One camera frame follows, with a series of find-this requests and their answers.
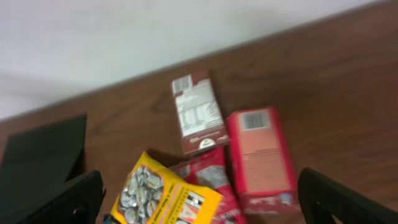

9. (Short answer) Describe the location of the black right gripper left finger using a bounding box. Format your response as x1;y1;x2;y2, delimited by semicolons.
1;170;106;223

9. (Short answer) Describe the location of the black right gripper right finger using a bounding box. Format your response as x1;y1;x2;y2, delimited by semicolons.
297;167;397;224

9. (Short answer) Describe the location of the dark green box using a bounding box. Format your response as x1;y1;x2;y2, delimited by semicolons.
1;115;86;215

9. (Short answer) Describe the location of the yellow Hacks candy bag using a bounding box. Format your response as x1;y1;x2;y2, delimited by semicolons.
110;152;223;224

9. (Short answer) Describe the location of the red Hacks candy bag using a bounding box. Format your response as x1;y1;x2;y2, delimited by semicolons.
170;147;247;224

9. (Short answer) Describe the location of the red carton box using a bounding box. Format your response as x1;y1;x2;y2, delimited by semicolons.
227;107;300;214

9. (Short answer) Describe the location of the brown carton box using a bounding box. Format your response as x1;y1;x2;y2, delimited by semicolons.
170;70;230;157

